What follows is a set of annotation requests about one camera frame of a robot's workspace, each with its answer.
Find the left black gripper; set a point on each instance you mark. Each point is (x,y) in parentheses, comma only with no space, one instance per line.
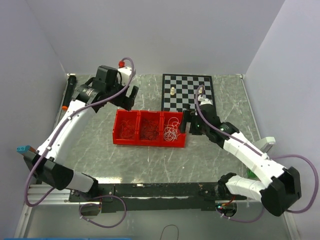
(125,102)

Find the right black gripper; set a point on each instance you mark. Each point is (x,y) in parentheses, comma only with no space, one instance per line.
(190,117)

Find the red three-compartment plastic tray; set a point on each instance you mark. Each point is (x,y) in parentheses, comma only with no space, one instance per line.
(148,128)

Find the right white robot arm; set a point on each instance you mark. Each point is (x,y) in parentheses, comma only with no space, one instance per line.
(276,187)

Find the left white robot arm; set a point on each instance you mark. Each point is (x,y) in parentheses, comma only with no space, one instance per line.
(47,162)

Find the cream chess piece right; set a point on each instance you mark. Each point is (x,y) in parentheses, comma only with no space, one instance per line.
(200,91)

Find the cream chess piece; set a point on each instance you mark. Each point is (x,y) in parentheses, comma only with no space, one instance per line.
(172,91)
(200,91)

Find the black grey chessboard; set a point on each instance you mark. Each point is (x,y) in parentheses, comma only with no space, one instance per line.
(185,86)

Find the cream chess piece left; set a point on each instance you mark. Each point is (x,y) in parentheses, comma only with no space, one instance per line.
(172,91)

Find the black marker orange cap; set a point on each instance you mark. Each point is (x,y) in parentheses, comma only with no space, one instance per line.
(70,87)

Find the white grey wedge object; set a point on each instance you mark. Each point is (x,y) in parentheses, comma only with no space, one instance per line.
(265,144)

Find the green small block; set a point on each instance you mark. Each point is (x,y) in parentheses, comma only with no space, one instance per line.
(250,174)

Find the blue brown toy block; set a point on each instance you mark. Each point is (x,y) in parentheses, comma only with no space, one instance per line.
(23,149)

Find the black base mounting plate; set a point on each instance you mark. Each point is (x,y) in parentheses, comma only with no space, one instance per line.
(157,196)

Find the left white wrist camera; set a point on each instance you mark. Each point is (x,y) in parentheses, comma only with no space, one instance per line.
(125,71)

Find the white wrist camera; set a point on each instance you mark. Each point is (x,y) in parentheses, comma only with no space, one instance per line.
(125,71)
(204,101)

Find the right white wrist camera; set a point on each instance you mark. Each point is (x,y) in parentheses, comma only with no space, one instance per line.
(204,101)

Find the aluminium frame rail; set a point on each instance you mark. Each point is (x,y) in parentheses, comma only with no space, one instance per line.
(35,192)

